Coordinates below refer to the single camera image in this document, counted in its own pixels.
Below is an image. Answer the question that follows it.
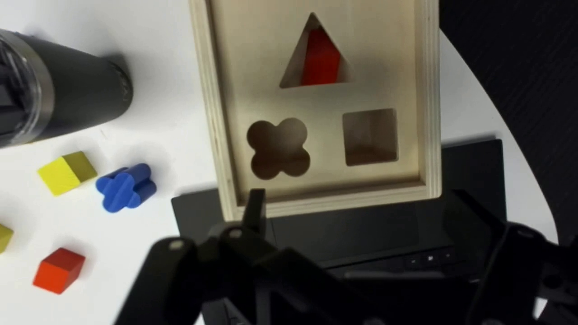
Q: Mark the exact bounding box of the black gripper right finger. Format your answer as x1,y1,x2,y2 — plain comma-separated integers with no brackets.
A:
442,188,578,325

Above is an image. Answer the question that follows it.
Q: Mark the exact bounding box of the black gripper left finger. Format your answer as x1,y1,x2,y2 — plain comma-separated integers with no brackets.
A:
116,187,274,325

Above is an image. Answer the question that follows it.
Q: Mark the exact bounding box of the large red block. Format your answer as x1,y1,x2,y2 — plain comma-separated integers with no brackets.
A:
299,26,348,87

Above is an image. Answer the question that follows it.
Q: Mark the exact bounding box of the blue flower shaped block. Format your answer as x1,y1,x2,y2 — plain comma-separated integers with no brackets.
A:
95,163,160,215

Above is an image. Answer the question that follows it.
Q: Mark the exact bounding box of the wooden shape sorting box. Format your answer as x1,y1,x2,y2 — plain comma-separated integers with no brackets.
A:
189,0,445,225

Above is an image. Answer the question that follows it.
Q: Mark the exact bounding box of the small yellow cube block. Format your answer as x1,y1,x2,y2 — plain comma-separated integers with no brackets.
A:
37,150,100,199

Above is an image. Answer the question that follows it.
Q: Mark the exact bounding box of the small red block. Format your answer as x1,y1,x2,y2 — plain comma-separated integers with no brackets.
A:
32,246,88,297

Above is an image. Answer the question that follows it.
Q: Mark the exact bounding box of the yellow two-tone block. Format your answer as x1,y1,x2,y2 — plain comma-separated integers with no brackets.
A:
0,223,15,255

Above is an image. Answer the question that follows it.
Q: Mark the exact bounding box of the black robot stand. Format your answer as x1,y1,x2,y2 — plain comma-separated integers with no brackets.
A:
438,0,578,246

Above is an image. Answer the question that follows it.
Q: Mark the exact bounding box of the black tumbler with lid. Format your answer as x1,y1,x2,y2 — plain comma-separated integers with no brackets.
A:
0,28,136,150

